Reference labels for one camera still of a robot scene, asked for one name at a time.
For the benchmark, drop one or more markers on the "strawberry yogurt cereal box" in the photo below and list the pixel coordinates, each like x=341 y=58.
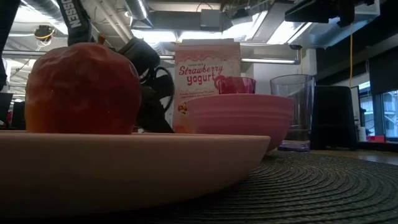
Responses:
x=202 y=62

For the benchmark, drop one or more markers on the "red apple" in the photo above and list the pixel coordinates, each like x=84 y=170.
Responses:
x=81 y=90

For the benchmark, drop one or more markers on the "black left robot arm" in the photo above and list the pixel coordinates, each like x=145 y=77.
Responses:
x=74 y=21

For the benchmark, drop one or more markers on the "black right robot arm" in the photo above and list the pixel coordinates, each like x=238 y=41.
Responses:
x=317 y=11

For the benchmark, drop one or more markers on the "pink plate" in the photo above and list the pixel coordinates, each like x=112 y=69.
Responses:
x=124 y=171

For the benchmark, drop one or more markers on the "pink bowl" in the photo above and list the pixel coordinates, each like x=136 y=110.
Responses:
x=239 y=118

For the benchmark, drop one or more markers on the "pink plastic cup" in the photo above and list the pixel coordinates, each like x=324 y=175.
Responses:
x=236 y=85

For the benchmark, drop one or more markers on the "fluorescent tube light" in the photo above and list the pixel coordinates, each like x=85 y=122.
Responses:
x=270 y=61

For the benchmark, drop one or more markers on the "clear plastic cup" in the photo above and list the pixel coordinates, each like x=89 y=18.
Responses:
x=292 y=102

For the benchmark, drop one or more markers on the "round grey woven placemat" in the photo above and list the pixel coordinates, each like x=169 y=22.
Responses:
x=311 y=186

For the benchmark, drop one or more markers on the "black toaster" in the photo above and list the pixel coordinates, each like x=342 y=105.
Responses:
x=334 y=118

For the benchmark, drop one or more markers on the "black overhead light beam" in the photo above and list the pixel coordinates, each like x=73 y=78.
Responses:
x=342 y=31

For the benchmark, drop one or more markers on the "white paper roll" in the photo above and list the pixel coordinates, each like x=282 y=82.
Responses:
x=362 y=133

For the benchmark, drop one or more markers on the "small red box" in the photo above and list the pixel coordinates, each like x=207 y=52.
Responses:
x=376 y=139

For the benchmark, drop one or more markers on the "window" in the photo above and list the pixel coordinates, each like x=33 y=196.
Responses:
x=390 y=112

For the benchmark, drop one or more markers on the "grey rectangular air duct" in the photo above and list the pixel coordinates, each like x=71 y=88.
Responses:
x=180 y=20

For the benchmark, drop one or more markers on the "silver spiral air duct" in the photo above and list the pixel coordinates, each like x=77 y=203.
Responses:
x=138 y=11

